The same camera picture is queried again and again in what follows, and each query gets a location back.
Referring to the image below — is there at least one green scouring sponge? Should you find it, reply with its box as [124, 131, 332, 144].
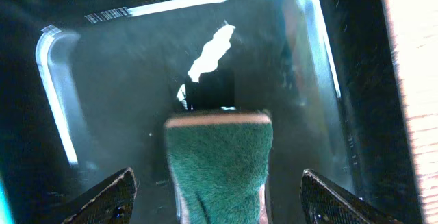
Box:
[164, 111, 273, 223]

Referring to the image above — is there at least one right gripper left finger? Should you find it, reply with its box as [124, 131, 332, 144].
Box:
[62, 167, 137, 224]

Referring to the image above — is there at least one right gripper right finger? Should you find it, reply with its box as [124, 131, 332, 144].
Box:
[300, 169, 402, 224]

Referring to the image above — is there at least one black rectangular water tray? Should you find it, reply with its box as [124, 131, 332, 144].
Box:
[1, 0, 423, 223]

